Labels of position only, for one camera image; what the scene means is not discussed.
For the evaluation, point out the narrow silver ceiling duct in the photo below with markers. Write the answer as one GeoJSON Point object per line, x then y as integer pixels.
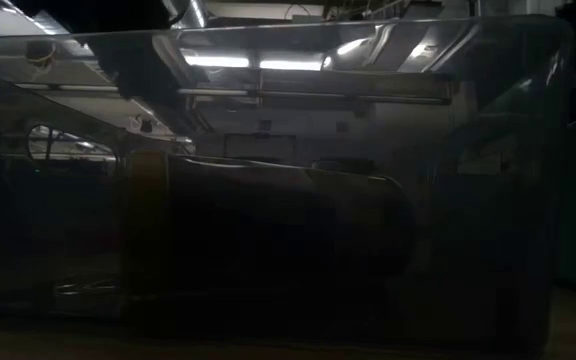
{"type": "Point", "coordinates": [195, 12]}

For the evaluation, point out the chili onion seasoning can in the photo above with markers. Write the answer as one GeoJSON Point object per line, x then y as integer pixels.
{"type": "Point", "coordinates": [268, 225]}

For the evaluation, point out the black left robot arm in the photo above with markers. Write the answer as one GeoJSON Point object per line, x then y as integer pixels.
{"type": "Point", "coordinates": [133, 70]}

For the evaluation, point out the fluorescent ceiling light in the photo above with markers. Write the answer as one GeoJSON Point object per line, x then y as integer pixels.
{"type": "Point", "coordinates": [290, 65]}
{"type": "Point", "coordinates": [216, 61]}

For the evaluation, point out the bright ceiling light panel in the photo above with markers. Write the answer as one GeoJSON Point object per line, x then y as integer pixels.
{"type": "Point", "coordinates": [419, 50]}
{"type": "Point", "coordinates": [350, 46]}

